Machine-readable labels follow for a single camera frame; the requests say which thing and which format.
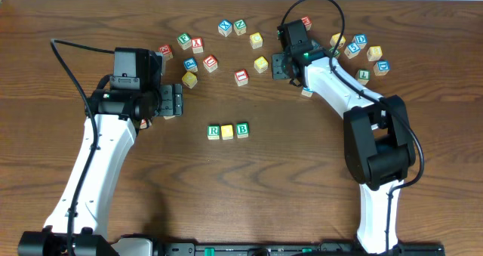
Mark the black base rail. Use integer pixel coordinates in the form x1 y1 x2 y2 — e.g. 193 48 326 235
109 241 446 256

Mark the green F block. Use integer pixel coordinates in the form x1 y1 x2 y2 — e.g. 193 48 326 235
177 32 192 50

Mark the blue 5 block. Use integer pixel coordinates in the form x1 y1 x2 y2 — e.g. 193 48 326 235
344 42 361 59

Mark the blue D block upper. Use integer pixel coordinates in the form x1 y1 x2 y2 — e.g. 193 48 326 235
352 34 368 49

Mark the green R block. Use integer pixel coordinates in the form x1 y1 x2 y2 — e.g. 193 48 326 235
207 125 220 140

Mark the green L block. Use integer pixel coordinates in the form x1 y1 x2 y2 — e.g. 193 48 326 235
355 69 371 85

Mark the blue 2 block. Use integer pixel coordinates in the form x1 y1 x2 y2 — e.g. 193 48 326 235
301 88 313 97

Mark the green B block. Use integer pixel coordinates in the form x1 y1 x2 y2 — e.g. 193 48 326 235
235 122 249 138

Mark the blue P block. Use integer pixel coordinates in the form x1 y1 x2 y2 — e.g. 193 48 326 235
183 57 198 72

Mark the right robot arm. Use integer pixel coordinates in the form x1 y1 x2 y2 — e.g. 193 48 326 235
272 20 416 254

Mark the green N block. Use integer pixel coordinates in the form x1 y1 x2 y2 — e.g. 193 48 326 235
233 20 247 35

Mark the red U block lower left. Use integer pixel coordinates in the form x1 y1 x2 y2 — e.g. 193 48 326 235
140 119 152 130

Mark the red Y block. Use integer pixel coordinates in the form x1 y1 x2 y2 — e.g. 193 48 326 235
191 38 204 54

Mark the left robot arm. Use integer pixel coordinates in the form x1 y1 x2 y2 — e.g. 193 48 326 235
17 48 183 255

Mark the red block upper left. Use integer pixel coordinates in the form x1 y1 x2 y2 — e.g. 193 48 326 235
158 45 174 61

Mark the red I block centre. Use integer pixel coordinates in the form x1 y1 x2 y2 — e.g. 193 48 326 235
234 69 249 87

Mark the blue D block right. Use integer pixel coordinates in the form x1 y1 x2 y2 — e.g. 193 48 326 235
374 60 390 76

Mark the blue d block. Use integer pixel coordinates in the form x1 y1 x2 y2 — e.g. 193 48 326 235
374 60 390 76
352 34 368 49

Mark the blue X block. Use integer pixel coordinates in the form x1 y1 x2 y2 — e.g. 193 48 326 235
217 19 232 37

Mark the red U block upper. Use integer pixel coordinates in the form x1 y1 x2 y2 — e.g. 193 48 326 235
203 55 218 72

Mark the blue L block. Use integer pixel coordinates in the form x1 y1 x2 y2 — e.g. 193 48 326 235
312 39 321 48

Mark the yellow 8 block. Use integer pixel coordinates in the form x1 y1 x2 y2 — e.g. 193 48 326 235
367 46 383 62

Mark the red u block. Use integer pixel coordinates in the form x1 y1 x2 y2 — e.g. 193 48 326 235
203 55 218 72
140 119 152 130

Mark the red H block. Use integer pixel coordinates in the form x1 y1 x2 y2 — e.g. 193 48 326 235
301 16 312 31

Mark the green Z block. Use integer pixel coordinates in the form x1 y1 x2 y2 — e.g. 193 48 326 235
329 48 340 58

